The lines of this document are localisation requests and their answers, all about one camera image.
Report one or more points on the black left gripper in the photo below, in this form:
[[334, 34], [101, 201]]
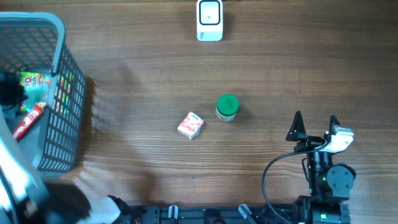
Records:
[[11, 77]]

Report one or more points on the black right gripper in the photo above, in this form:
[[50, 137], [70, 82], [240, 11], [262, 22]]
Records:
[[297, 132]]

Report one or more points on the Haribo gummy bag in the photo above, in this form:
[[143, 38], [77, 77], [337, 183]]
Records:
[[36, 89]]

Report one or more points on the red Nescafe stick sachet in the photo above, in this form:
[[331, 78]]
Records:
[[27, 122]]

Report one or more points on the green lid jar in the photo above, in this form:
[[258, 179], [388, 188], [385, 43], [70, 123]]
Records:
[[227, 107]]

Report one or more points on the small red white carton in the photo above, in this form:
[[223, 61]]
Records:
[[191, 125]]

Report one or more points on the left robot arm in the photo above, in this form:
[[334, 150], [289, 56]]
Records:
[[25, 196]]

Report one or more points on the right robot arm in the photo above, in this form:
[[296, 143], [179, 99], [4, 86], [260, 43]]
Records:
[[329, 183]]

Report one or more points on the white barcode scanner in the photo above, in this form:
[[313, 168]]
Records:
[[209, 20]]

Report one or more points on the grey plastic shopping basket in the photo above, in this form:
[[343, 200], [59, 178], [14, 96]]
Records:
[[35, 42]]

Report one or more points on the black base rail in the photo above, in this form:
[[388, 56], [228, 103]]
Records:
[[217, 214]]

